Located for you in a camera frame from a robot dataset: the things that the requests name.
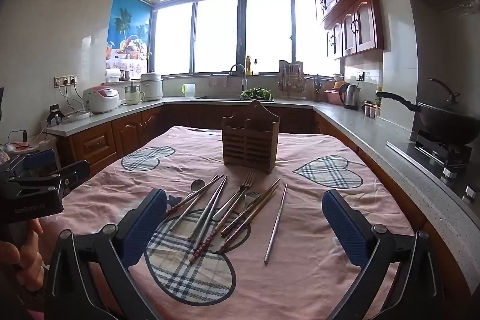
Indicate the yellow oil bottle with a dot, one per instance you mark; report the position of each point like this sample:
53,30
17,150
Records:
248,67

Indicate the black knife holder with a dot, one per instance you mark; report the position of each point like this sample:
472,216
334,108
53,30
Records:
317,85

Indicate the pink plastic basin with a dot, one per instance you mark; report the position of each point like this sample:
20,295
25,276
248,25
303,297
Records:
332,96

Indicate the silver chopstick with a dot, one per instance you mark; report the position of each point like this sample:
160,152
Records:
202,199
208,207
275,224

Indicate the patterned end chopstick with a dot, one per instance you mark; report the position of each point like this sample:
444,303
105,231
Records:
198,250
176,205

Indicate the curved kitchen faucet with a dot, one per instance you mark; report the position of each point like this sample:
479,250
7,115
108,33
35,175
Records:
243,80

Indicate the small electric pot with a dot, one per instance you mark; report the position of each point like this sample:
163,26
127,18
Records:
133,95

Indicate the wooden utensil holder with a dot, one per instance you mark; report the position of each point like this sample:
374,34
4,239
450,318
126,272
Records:
249,147

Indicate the silver spoon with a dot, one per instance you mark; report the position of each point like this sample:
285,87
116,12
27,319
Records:
197,185

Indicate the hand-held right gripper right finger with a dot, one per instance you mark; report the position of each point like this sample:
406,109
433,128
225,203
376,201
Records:
347,230

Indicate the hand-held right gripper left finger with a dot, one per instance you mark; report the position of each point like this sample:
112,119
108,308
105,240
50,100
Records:
146,226

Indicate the steel kitchen sink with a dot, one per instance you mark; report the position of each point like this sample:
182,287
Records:
210,98

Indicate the blue fruit print blind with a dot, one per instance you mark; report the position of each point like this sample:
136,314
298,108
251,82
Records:
127,24

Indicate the pink heart print tablecloth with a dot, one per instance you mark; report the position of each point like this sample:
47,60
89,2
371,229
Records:
296,286

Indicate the gas stove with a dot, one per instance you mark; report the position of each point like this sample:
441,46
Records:
431,151

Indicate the white pink rice cooker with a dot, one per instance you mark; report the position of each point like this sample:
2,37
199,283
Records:
100,98

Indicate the small black gadget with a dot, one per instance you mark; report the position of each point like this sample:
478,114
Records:
55,113

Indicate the brown gold chopstick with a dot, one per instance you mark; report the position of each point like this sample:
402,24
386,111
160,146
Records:
258,202
262,194

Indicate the wooden dish rack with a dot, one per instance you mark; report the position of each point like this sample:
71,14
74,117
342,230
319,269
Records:
291,82

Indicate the black wok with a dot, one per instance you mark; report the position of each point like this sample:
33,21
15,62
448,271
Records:
442,121

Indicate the green leafy vegetables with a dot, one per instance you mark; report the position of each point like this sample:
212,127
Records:
256,94

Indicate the tall white cooker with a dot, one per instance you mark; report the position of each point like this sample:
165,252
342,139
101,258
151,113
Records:
151,87

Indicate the wall outlet with plugs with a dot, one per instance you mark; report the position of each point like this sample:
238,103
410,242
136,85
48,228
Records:
65,81

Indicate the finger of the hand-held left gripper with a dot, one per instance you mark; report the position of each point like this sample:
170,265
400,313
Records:
75,172
39,159

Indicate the person's left hand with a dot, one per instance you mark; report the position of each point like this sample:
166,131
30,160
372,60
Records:
26,254

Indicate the seasoning jar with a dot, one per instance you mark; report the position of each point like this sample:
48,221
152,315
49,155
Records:
367,111
373,112

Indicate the steel electric kettle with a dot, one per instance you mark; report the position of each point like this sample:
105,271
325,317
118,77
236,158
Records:
350,97

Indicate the white hanging towel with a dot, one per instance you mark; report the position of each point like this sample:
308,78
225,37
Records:
218,81

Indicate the kitchen window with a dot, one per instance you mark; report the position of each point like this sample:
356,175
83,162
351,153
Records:
217,35

